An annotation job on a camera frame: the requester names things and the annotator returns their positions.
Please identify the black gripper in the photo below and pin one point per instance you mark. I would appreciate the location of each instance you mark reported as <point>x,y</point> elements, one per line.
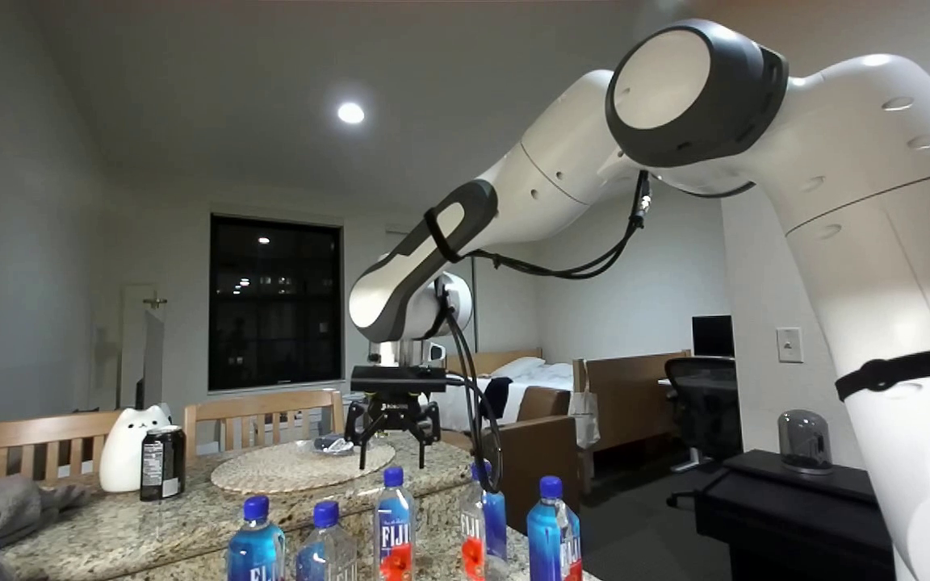
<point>396,408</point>

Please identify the fiji water bottle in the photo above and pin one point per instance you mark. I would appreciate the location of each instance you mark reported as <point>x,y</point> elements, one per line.
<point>551,536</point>
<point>255,551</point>
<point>471,552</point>
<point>320,552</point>
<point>396,533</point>

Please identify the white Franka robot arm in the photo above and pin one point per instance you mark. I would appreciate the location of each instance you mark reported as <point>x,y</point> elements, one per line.
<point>863,216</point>

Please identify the small glass dish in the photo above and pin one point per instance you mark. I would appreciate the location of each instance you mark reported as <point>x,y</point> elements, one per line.
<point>333,443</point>

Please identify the wooden slatted chair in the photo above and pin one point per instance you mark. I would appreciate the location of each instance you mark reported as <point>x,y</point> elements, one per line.
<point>25,437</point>
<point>258,416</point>

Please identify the wooden bed with white bedding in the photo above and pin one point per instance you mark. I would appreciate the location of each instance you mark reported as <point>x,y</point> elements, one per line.
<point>547,376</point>

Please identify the dark window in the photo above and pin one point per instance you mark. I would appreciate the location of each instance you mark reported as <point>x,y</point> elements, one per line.
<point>272,310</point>

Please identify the wooden desk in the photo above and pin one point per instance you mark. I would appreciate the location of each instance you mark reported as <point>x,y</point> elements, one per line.
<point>630,403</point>

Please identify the white plastic jug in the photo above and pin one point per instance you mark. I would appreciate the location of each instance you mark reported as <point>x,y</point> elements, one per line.
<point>122,454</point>

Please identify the round ceiling light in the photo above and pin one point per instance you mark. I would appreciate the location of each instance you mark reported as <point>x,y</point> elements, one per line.
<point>351,112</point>

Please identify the small computer monitor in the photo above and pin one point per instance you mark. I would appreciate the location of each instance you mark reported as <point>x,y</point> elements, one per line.
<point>712,336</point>

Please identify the grey cloth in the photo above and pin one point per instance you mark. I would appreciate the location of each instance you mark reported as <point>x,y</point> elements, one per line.
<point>0,509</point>

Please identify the black box cabinet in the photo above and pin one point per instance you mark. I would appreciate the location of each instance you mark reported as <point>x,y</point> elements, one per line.
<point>789,519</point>

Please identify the grey translucent container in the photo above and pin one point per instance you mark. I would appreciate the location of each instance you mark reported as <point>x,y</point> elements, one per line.
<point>805,441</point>

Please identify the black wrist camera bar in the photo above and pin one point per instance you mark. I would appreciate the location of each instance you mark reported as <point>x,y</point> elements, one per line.
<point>396,379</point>

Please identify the white light switch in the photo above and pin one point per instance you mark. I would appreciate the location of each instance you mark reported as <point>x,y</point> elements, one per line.
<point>789,342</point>

